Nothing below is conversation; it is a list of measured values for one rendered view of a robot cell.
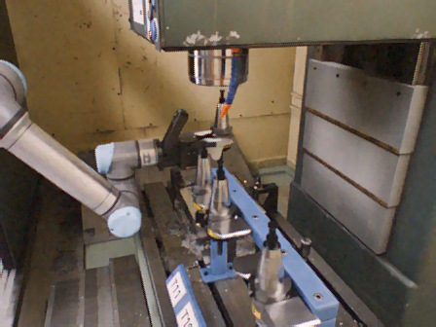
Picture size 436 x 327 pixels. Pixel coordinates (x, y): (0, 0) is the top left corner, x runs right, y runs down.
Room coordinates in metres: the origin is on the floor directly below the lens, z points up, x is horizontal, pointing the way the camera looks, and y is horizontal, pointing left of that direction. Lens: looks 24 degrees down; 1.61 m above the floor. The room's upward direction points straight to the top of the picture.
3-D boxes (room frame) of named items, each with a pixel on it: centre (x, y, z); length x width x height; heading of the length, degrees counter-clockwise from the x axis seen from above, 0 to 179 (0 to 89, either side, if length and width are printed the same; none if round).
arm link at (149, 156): (0.89, 0.18, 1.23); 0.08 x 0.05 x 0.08; 18
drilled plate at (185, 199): (1.08, -0.01, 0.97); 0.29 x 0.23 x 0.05; 18
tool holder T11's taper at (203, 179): (0.73, 0.02, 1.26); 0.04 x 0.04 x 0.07
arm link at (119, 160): (0.87, 0.25, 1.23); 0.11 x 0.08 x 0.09; 108
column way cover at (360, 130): (1.10, -0.43, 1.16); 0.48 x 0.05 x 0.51; 18
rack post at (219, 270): (0.80, -0.01, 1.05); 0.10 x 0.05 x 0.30; 108
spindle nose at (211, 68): (0.96, -0.01, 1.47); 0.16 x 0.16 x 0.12
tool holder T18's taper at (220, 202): (0.62, -0.01, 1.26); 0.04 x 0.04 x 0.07
